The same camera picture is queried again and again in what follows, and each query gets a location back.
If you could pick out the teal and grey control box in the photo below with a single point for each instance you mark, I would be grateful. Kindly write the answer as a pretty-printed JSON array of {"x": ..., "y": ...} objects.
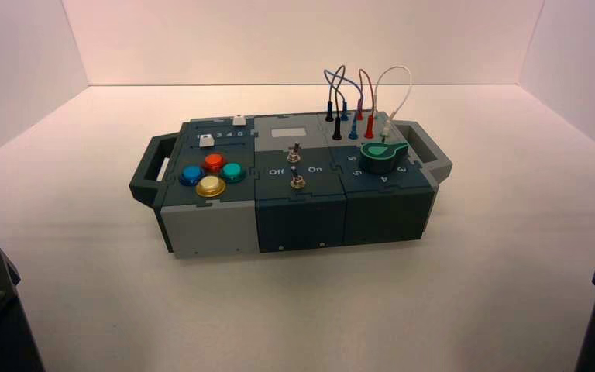
[{"x": 297, "y": 221}]

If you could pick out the teal round push button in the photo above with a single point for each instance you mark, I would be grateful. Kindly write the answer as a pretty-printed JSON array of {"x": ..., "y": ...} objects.
[{"x": 233, "y": 172}]

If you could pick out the red round push button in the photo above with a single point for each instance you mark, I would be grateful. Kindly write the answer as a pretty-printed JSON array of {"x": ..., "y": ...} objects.
[{"x": 214, "y": 162}]

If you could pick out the yellow round push button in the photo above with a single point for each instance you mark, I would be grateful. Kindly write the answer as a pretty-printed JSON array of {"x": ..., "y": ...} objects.
[{"x": 211, "y": 186}]

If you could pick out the green rotary knob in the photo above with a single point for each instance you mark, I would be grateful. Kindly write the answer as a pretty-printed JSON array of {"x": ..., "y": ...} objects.
[{"x": 379, "y": 156}]

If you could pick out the white square slider cap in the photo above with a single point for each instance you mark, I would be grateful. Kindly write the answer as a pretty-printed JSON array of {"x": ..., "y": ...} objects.
[
  {"x": 238, "y": 121},
  {"x": 205, "y": 140}
]

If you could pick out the blue round push button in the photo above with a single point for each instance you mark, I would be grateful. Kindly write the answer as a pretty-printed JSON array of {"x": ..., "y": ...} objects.
[{"x": 191, "y": 175}]

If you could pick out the metal toggle switch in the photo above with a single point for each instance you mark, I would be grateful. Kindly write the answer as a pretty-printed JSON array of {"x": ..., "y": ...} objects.
[
  {"x": 297, "y": 179},
  {"x": 293, "y": 152}
]

